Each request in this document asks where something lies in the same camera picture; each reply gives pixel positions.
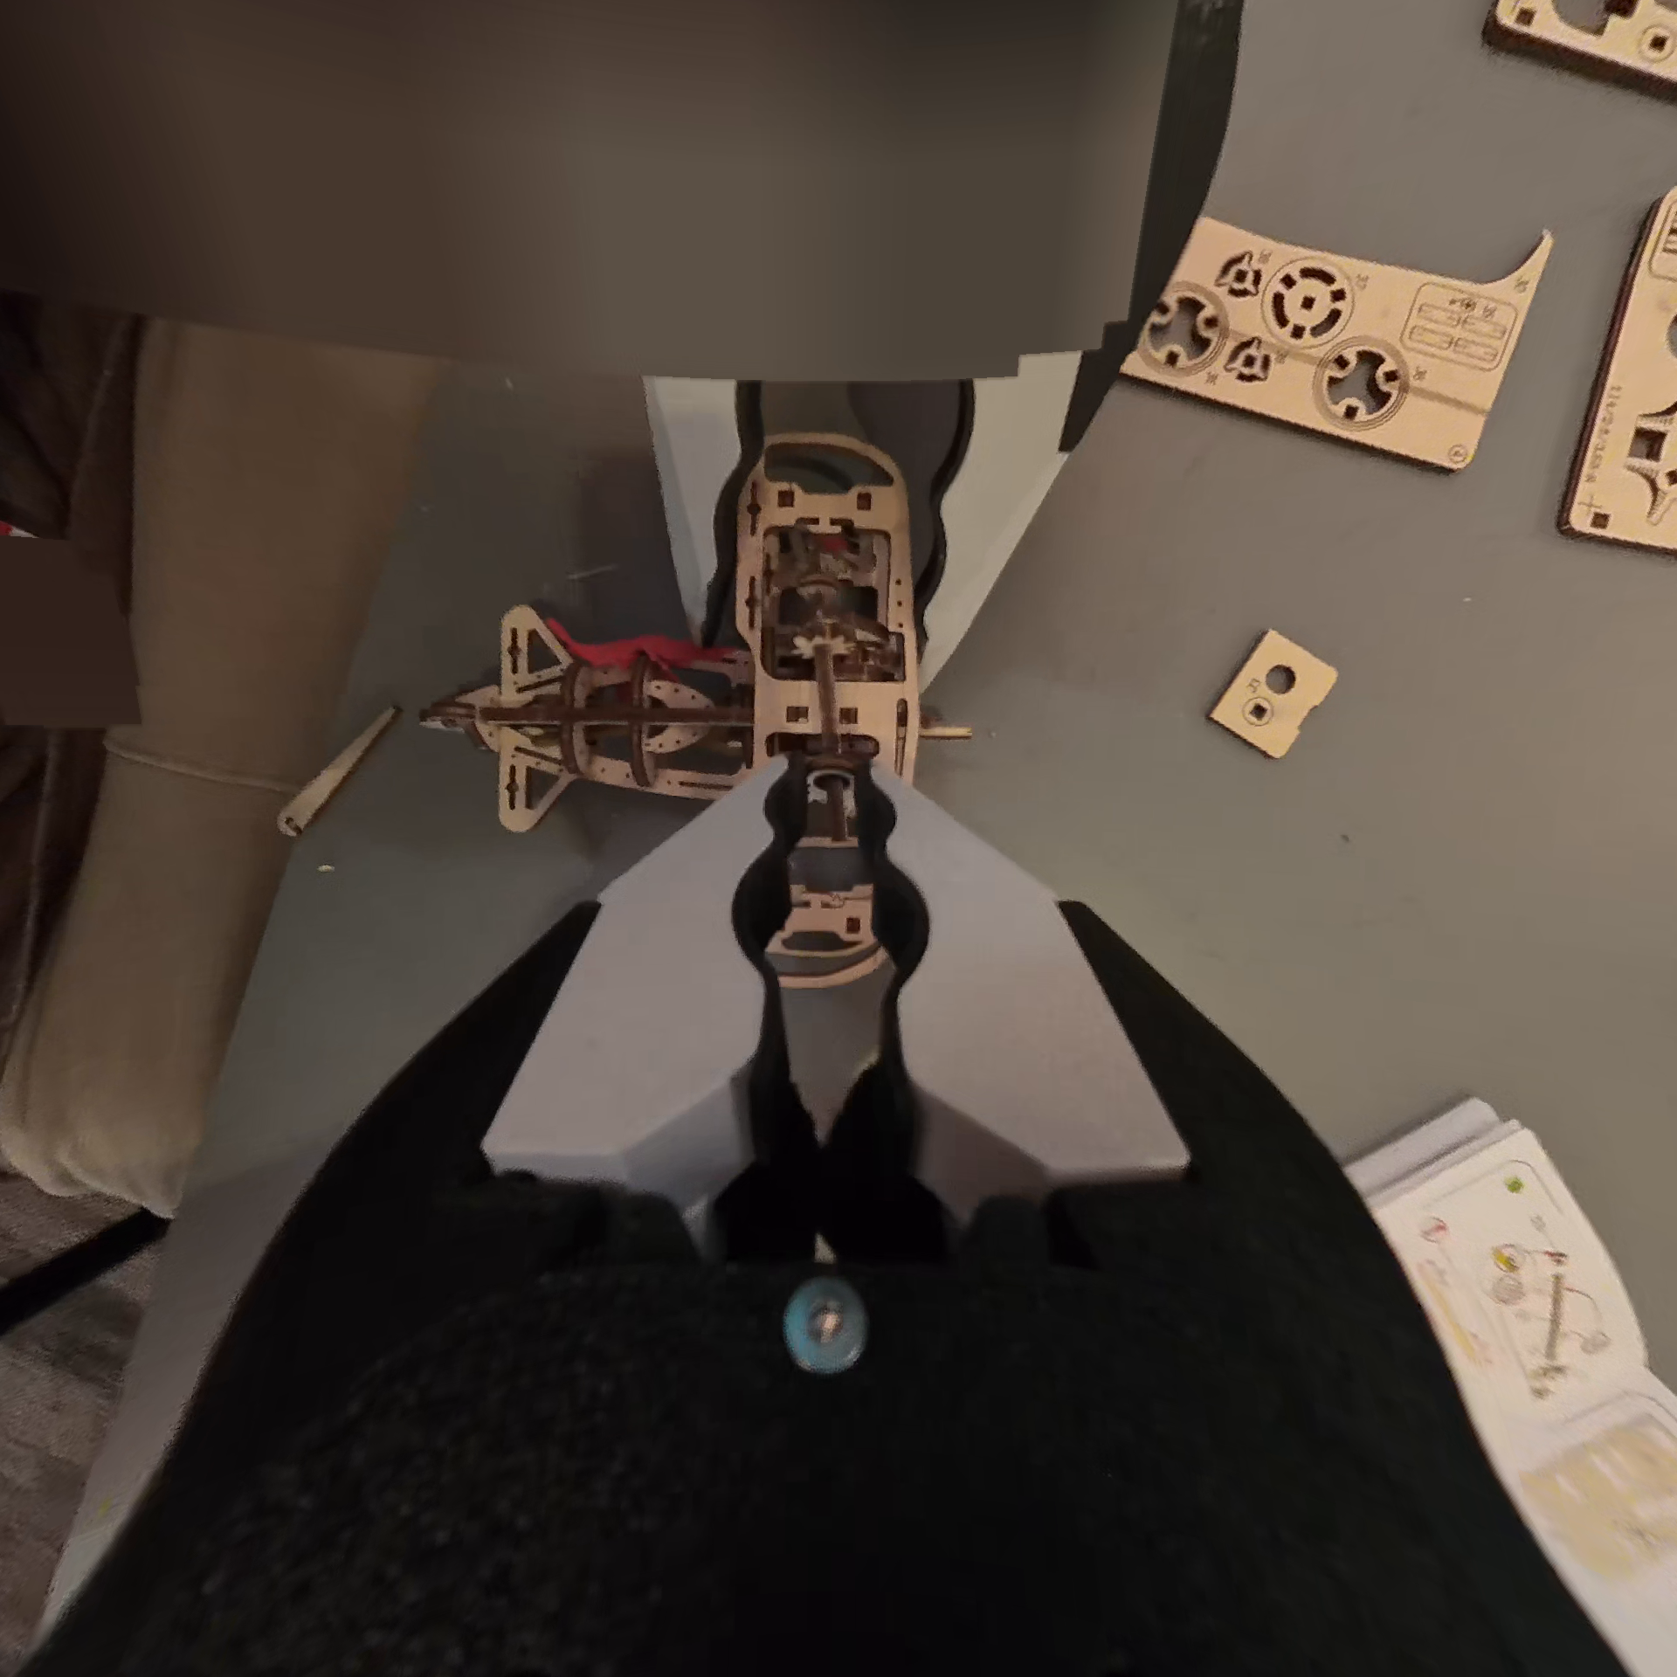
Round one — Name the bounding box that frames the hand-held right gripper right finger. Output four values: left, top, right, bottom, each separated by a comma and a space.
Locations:
857, 765, 1194, 1232

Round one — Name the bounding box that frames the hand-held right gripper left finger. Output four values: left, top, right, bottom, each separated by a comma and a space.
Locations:
478, 764, 803, 1227

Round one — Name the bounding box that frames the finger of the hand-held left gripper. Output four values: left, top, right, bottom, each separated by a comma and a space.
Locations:
902, 372, 1091, 697
639, 376, 768, 647

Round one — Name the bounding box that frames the wooden model airplane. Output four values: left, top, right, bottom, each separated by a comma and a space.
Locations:
418, 439, 974, 991

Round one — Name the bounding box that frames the grey desk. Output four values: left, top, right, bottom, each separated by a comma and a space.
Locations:
52, 0, 1677, 1677

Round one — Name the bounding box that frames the red rubber band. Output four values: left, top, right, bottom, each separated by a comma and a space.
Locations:
542, 615, 735, 683

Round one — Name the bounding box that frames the wooden sheet with curvy cutouts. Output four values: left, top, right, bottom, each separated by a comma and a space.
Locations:
1482, 0, 1677, 96

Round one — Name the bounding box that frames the wooden pointed stick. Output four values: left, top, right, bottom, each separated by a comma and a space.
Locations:
273, 704, 403, 841

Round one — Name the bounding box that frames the wooden sheet with wheel parts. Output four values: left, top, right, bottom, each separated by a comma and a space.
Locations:
1119, 215, 1554, 474

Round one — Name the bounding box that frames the small square wooden piece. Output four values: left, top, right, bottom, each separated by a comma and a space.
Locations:
1206, 629, 1339, 760

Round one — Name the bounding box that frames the person's beige trouser leg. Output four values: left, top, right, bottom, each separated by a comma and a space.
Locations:
0, 315, 439, 1221

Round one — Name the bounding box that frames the L-shaped wooden parts sheet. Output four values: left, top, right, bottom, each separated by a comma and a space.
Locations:
1556, 187, 1677, 552

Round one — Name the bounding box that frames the instruction booklet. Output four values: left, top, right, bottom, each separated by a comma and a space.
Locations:
1348, 1097, 1655, 1627

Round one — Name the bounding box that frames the black metal leg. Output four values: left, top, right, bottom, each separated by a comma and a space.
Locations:
0, 1211, 172, 1331

